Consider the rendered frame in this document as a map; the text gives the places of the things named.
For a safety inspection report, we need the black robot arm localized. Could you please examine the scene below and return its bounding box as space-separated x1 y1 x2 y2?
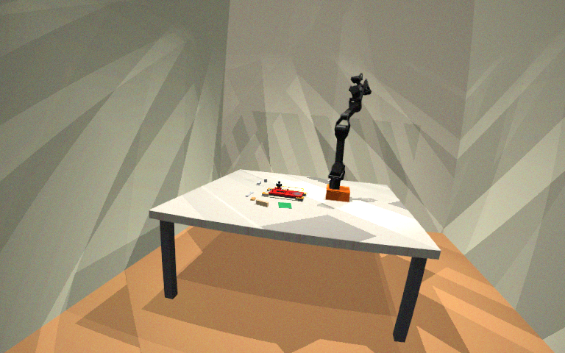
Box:
328 86 363 190

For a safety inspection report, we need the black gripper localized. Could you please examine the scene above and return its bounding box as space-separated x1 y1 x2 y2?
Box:
350 73 372 95

